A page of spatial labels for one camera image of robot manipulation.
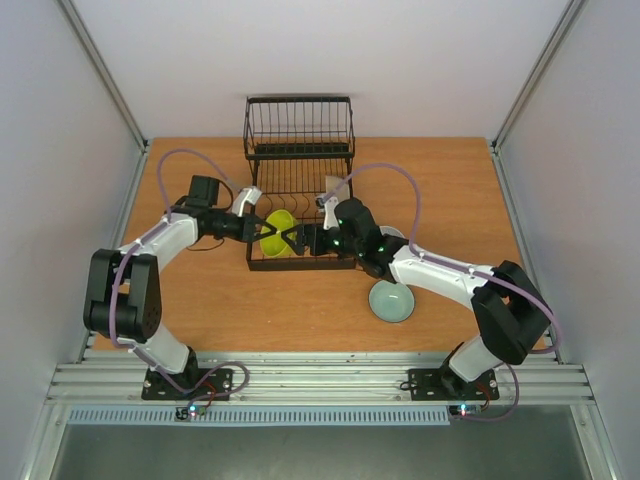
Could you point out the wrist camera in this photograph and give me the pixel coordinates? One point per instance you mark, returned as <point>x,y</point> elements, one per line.
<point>327,208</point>
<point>246,196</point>

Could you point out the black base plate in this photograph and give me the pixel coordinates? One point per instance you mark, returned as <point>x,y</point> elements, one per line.
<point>434,384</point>
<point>157,388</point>

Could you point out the lime green bowl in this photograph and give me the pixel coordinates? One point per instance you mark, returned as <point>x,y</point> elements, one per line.
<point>273,245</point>

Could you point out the pale teal bowl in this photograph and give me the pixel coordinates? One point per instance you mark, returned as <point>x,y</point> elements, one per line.
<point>391,302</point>

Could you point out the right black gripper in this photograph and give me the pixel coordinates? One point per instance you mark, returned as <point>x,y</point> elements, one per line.
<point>305,240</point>

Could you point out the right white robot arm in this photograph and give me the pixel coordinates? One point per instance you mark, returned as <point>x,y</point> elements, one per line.
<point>510,313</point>

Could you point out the cream beige bowl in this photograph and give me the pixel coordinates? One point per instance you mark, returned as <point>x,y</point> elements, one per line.
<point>338,187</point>

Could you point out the white bowl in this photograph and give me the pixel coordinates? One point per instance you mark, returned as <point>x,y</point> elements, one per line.
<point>390,233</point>

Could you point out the left small circuit board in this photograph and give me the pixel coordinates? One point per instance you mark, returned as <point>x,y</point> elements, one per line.
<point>191,412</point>

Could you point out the right small circuit board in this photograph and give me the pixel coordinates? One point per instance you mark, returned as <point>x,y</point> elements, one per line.
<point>465,410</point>

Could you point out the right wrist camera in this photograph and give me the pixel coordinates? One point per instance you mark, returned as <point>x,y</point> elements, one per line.
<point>327,208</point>

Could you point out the grey slotted cable duct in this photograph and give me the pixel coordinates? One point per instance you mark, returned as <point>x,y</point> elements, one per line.
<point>260,416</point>

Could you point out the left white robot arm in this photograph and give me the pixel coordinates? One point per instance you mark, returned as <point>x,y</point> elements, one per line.
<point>123,297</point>

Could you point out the black wire dish rack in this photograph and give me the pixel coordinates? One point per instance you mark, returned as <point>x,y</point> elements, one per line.
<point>292,142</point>

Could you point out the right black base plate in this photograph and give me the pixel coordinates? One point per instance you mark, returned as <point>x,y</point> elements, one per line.
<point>434,384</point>

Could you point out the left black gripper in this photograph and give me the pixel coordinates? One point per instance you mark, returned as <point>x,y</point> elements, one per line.
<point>248,231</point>

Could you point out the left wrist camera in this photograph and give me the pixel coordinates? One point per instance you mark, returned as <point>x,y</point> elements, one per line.
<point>246,196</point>

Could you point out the small circuit board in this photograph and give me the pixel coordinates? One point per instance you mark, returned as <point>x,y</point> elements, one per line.
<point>465,410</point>
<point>191,412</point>

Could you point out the aluminium rail base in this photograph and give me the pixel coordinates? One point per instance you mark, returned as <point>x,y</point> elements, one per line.
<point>316,378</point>

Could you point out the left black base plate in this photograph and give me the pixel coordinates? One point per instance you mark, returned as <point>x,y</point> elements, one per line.
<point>157,388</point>

